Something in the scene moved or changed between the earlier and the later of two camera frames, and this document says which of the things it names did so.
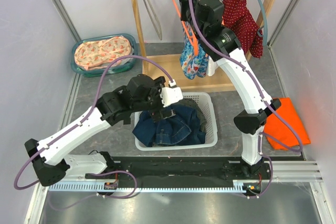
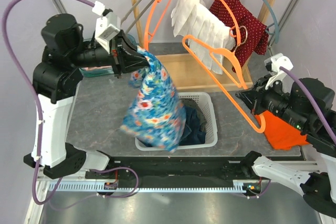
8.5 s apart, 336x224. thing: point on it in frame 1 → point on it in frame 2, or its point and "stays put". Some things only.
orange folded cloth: [276, 126] stays put
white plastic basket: [203, 102] stays put
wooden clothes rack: [169, 66] stays put
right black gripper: [184, 2] → [253, 97]
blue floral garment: [193, 65] → [155, 115]
